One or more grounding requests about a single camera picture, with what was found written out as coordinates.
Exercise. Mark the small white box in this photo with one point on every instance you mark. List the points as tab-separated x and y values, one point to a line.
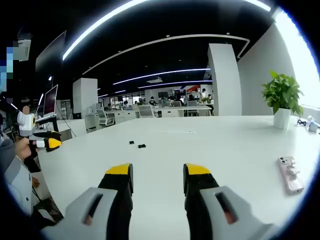
313	128

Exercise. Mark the white office chair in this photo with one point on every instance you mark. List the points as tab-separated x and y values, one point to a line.
146	111
105	117

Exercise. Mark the black plastic buckle part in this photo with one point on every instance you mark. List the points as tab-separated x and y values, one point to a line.
132	142
142	146

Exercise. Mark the green potted plant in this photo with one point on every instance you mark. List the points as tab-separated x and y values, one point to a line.
282	92

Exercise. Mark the large computer monitor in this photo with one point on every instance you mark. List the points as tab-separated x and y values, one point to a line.
50	100

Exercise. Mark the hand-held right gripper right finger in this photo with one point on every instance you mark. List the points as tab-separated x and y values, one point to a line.
212	200

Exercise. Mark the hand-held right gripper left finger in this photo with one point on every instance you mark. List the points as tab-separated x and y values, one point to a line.
82	205

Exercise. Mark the person's left hand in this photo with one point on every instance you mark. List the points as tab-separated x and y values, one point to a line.
23	148

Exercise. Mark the white plant pot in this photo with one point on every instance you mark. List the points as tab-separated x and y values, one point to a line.
282	120

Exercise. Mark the pink smartphone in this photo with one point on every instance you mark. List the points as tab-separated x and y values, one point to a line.
291	178

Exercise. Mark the long white office desk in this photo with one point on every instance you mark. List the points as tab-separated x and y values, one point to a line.
175	111

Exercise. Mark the white ceiling unit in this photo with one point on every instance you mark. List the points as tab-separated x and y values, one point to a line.
25	48

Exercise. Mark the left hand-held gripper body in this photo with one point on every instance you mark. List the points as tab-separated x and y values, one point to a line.
26	125

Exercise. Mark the narrow computer monitor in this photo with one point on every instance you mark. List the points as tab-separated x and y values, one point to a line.
40	106

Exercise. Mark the grey chest-worn device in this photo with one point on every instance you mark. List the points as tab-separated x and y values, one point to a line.
18	185

